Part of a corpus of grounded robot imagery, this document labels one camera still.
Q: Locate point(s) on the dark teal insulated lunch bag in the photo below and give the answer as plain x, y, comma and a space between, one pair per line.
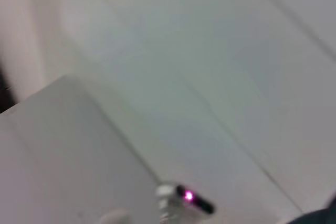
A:
320, 214

